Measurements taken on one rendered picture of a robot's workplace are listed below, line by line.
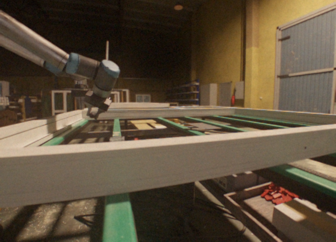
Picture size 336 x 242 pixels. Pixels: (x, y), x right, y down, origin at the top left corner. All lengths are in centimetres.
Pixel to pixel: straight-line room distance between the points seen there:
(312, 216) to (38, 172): 64
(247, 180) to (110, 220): 66
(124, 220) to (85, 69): 64
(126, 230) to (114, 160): 9
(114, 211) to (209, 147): 17
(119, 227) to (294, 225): 48
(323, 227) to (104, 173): 54
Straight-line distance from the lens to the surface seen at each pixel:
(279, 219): 61
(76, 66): 76
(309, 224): 58
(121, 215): 23
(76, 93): 137
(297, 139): 45
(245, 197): 79
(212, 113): 151
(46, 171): 27
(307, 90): 706
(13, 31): 95
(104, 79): 78
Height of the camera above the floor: 100
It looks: 6 degrees down
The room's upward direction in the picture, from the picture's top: straight up
